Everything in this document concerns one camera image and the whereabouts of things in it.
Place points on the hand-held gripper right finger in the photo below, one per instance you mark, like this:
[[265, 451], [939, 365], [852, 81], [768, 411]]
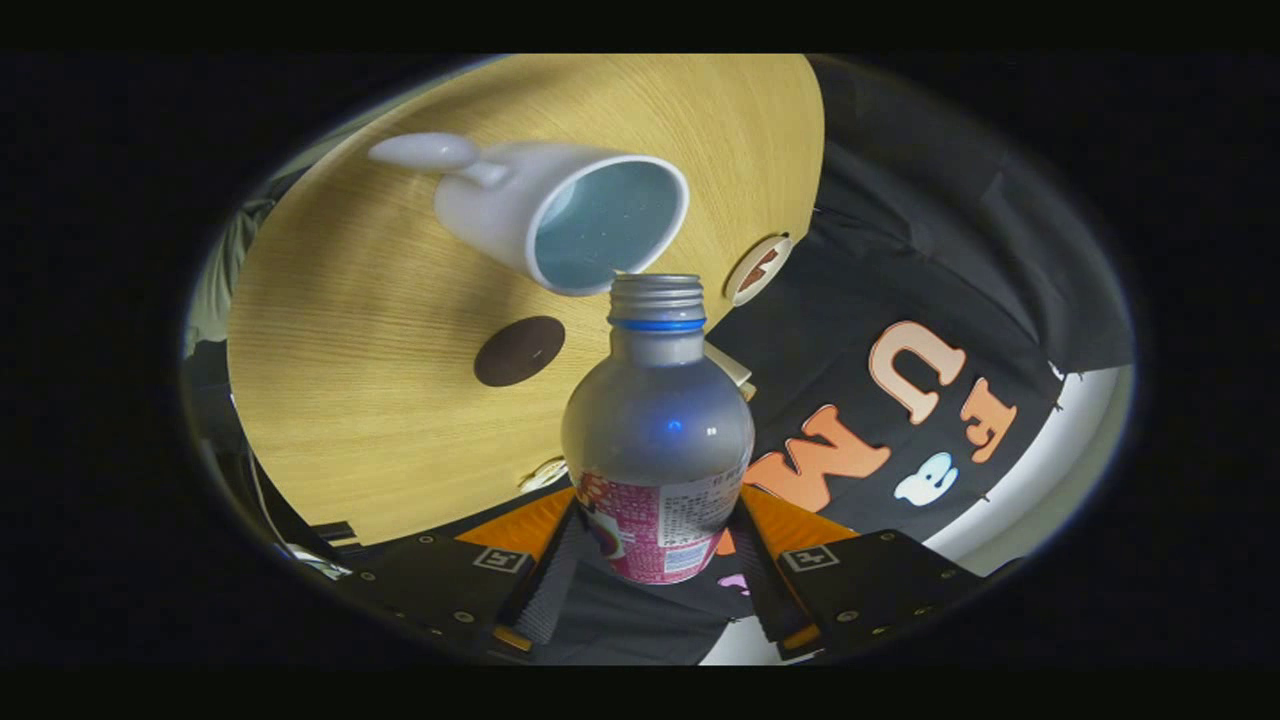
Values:
[[765, 590]]

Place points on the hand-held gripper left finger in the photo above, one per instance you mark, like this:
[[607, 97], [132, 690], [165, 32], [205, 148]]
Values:
[[545, 590]]

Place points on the silver juice bottle red label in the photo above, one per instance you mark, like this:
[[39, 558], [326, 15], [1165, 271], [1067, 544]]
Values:
[[655, 430]]

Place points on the dark brown round coaster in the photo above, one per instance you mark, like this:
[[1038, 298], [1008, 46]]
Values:
[[520, 352]]

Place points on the white cup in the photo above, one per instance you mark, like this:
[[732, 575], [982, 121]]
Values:
[[490, 210]]

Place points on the white divided condiment dish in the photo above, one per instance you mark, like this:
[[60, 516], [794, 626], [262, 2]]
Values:
[[545, 473]]

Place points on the white toaster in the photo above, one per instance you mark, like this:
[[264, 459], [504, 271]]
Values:
[[725, 362]]

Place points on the wooden table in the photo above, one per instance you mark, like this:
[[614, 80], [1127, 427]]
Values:
[[380, 400]]

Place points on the small white plate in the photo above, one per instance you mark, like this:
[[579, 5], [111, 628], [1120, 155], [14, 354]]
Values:
[[732, 293]]

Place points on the red food pieces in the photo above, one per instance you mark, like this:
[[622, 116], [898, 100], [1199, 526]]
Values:
[[760, 270]]

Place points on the black backdrop cloth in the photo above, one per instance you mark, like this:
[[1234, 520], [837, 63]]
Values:
[[900, 250]]

